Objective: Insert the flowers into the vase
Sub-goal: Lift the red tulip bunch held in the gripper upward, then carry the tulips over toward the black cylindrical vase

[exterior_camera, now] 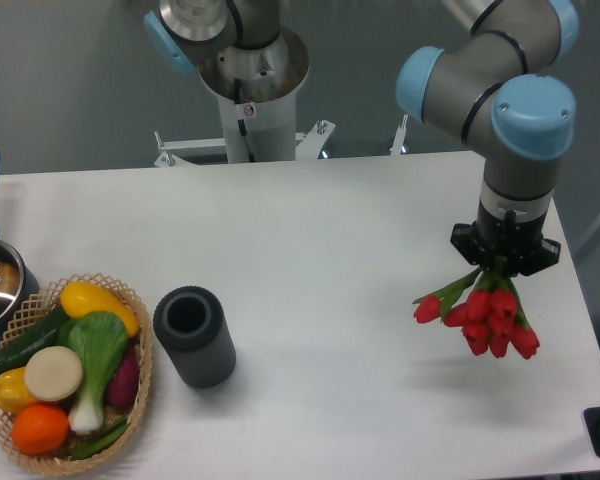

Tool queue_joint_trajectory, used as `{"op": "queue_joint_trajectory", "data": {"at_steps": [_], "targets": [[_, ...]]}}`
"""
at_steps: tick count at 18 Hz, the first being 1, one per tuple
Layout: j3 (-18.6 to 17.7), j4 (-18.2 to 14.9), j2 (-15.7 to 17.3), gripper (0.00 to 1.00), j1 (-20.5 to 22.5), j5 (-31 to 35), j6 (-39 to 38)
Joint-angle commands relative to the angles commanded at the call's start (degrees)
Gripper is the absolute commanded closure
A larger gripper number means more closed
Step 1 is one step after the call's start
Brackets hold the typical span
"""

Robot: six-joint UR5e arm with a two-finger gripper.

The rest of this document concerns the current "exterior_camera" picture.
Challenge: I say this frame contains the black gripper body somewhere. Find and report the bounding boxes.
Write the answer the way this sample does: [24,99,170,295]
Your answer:
[451,196,561,275]

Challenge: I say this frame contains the red tulip bouquet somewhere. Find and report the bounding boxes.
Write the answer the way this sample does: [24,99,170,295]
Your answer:
[413,256,540,360]

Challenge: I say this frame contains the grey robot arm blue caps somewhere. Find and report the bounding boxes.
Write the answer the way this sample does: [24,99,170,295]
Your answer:
[144,1,579,276]

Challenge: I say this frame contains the dark grey ribbed vase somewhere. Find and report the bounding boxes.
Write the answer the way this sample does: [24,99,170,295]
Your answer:
[153,286,236,389]

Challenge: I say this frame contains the purple sweet potato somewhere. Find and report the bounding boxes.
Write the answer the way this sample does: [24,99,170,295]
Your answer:
[106,345,140,410]

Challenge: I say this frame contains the green bok choy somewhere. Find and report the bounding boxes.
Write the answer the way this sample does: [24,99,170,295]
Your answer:
[58,311,128,435]

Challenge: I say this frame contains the yellow squash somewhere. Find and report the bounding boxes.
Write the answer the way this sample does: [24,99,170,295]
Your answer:
[60,281,140,338]

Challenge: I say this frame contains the green bean pods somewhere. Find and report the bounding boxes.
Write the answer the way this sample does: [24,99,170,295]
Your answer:
[69,417,128,461]

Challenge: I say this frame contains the dark green cucumber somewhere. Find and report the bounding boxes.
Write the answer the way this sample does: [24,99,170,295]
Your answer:
[0,305,69,375]

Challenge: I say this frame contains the beige round disc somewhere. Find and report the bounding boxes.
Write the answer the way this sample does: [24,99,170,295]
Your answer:
[24,346,83,402]

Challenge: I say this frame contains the woven wicker basket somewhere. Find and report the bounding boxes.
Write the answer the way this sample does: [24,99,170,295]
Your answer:
[0,273,153,477]

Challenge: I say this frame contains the orange fruit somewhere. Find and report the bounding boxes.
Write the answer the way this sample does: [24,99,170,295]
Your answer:
[11,403,69,456]

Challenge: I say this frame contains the yellow bell pepper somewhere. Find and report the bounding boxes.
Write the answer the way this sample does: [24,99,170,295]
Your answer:
[0,367,41,414]

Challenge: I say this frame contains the white metal base frame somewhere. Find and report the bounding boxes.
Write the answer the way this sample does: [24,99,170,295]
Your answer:
[153,114,410,167]

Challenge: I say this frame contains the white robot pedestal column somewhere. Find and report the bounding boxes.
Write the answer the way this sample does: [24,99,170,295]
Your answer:
[199,27,309,164]

